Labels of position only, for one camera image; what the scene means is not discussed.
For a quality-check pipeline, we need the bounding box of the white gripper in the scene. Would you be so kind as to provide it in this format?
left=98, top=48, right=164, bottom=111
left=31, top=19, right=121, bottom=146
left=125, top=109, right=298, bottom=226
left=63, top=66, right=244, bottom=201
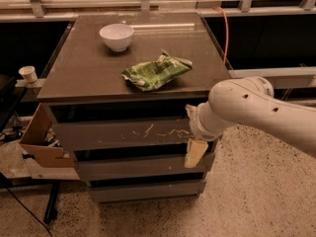
left=185, top=103, right=235, bottom=168

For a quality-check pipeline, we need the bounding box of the grey top drawer front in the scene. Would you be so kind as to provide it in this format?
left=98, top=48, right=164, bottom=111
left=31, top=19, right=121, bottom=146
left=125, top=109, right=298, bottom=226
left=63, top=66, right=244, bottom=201
left=52, top=118, right=194, bottom=151

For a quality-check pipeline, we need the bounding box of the grey drawer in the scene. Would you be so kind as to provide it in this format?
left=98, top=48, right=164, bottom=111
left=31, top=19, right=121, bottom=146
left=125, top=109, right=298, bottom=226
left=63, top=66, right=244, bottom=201
left=89, top=180, right=206, bottom=202
left=52, top=118, right=194, bottom=151
left=75, top=153, right=214, bottom=181

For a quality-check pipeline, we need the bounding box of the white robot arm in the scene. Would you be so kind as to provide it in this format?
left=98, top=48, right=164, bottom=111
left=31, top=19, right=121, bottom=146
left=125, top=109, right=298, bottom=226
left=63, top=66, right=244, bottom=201
left=185, top=77, right=316, bottom=168

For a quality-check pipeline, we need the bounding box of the grey bottom drawer front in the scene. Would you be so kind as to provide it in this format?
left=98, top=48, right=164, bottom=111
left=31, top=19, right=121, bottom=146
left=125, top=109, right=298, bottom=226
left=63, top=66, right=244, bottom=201
left=89, top=180, right=206, bottom=202

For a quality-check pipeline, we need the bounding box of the grey drawer cabinet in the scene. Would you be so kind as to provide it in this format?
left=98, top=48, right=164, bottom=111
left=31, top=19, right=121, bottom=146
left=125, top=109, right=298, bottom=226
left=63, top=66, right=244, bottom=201
left=38, top=12, right=229, bottom=192

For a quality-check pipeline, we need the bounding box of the grey middle drawer front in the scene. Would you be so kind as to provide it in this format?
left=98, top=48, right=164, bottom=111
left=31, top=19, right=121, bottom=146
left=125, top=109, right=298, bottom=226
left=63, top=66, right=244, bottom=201
left=75, top=153, right=214, bottom=181

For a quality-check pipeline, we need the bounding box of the green crumpled snack bag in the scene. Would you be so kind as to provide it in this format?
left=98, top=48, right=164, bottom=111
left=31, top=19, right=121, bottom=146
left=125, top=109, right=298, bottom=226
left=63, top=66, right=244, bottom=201
left=121, top=50, right=193, bottom=92

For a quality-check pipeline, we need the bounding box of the white ceramic bowl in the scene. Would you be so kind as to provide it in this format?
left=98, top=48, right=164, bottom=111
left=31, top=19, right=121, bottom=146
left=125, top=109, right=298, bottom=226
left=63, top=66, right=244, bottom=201
left=99, top=24, right=134, bottom=51

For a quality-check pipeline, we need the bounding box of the brown cardboard box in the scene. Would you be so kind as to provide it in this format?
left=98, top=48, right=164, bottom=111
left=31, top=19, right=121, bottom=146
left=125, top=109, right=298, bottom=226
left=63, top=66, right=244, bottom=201
left=20, top=105, right=73, bottom=168

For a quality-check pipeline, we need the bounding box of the black stand leg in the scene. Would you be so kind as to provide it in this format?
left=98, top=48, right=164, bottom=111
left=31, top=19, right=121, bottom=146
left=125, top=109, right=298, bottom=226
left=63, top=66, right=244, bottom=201
left=43, top=181, right=60, bottom=224

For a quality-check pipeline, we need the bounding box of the white paper cup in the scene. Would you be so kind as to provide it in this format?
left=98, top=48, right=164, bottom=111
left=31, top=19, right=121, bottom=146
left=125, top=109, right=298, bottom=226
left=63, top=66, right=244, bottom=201
left=19, top=66, right=38, bottom=84

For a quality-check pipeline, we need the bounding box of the orange cable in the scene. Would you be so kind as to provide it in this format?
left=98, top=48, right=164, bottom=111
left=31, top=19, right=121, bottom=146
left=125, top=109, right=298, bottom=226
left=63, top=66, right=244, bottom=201
left=211, top=5, right=230, bottom=65

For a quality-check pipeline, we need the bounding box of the black floor cable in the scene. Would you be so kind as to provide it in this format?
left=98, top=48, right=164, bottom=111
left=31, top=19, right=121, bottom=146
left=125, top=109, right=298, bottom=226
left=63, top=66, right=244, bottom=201
left=0, top=171, right=53, bottom=237

